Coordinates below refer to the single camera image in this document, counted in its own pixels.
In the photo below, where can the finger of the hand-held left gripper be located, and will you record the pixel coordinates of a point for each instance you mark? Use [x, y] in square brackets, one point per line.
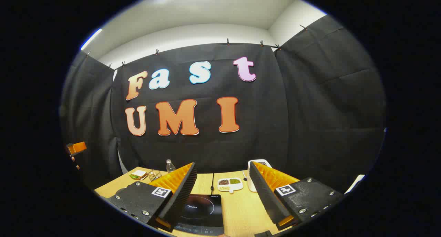
[77, 147]

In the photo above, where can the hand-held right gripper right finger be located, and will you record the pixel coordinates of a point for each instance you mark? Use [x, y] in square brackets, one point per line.
[265, 195]

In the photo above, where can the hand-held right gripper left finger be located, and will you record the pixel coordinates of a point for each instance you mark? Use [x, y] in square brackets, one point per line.
[179, 199]

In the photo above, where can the black induction cooktop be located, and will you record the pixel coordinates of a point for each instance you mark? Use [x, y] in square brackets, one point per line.
[206, 213]

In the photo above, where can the white toaster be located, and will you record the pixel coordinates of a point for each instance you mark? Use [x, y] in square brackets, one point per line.
[252, 186]

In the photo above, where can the white divided dish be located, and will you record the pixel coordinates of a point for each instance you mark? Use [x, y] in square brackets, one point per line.
[237, 187]

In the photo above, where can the clear plastic water bottle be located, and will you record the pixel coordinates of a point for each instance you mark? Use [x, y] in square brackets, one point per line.
[170, 167]

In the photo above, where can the red beans portion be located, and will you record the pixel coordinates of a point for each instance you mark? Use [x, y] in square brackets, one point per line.
[224, 182]

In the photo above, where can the sandwich on plate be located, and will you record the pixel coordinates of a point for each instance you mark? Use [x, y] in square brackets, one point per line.
[139, 174]

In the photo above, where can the black backdrop cloth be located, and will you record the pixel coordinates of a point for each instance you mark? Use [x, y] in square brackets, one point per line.
[275, 126]

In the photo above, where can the row of cloth clips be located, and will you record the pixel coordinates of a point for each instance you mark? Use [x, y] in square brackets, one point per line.
[227, 41]

